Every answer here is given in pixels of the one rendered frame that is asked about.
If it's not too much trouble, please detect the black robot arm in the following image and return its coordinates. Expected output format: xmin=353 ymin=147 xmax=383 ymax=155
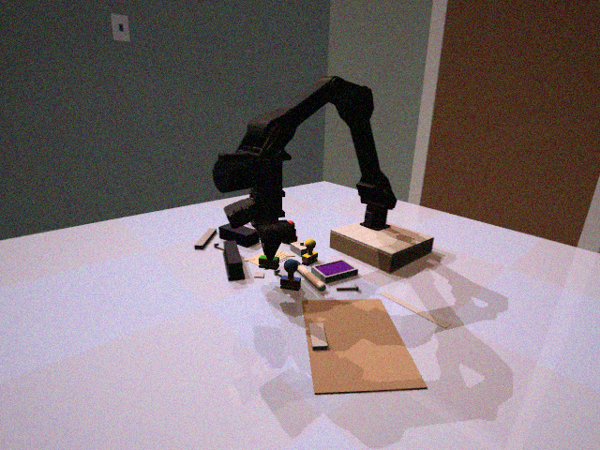
xmin=213 ymin=76 xmax=397 ymax=231

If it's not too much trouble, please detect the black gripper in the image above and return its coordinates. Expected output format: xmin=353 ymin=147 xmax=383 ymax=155
xmin=250 ymin=186 xmax=296 ymax=261

